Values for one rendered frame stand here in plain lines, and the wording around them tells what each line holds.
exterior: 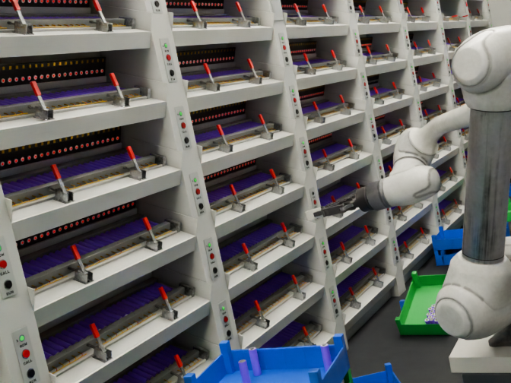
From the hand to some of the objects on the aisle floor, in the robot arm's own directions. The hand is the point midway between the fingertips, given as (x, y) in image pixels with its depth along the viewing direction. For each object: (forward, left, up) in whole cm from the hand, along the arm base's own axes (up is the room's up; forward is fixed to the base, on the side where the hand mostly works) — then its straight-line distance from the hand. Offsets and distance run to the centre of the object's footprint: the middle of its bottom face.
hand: (315, 213), depth 227 cm
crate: (-9, -66, -56) cm, 87 cm away
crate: (-12, +9, -62) cm, 64 cm away
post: (+26, +106, -63) cm, 126 cm away
